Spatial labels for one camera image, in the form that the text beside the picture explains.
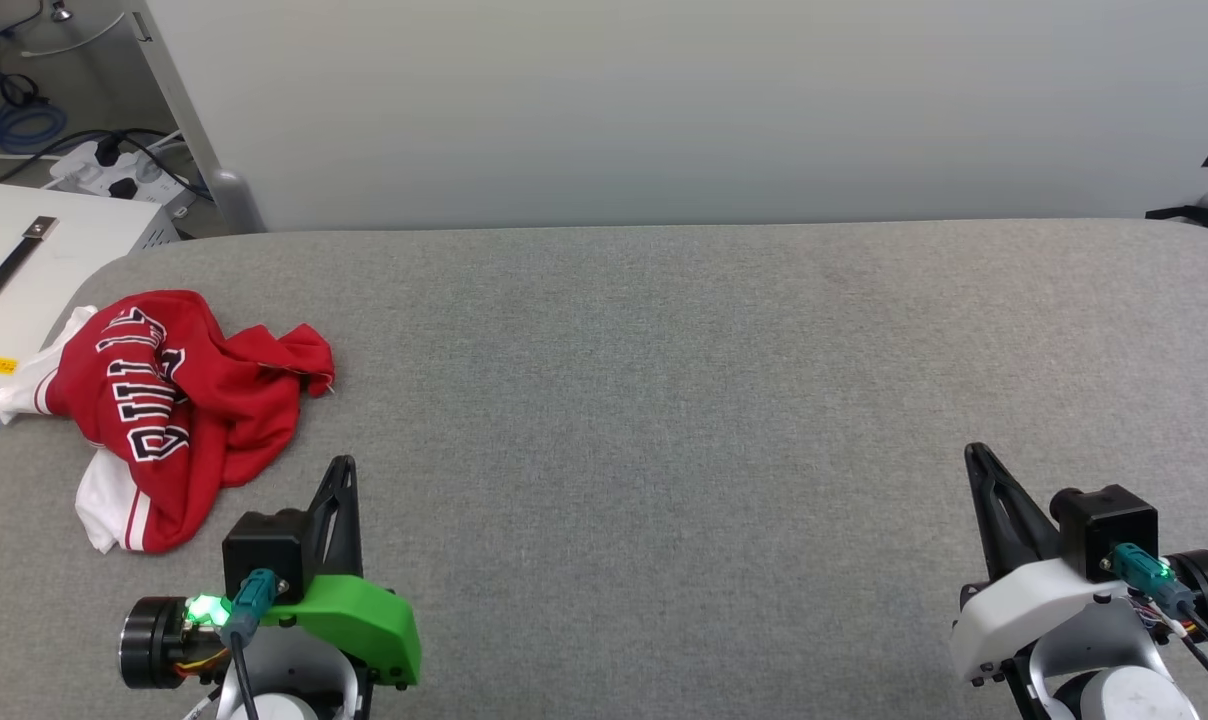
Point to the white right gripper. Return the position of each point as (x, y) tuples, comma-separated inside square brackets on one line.
[(1024, 610)]

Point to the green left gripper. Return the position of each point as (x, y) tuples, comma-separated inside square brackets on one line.
[(364, 620)]

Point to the red white basketball jersey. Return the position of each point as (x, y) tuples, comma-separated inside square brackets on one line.
[(204, 400)]

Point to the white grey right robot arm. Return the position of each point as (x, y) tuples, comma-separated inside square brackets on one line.
[(1114, 695)]

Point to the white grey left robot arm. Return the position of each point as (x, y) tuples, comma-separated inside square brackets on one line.
[(284, 700)]

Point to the white power supply box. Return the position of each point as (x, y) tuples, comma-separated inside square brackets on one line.
[(84, 240)]

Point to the white power strip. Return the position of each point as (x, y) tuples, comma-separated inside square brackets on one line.
[(149, 180)]

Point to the black power plug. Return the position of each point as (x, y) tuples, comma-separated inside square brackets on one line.
[(122, 188), (107, 150)]

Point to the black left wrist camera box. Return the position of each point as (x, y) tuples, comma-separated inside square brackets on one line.
[(264, 550)]

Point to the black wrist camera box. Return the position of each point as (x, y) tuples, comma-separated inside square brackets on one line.
[(264, 550), (1109, 525)]

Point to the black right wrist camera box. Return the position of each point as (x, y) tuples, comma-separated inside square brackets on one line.
[(1109, 525)]

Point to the grey metal frame leg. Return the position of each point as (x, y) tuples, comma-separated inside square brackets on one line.
[(189, 120)]

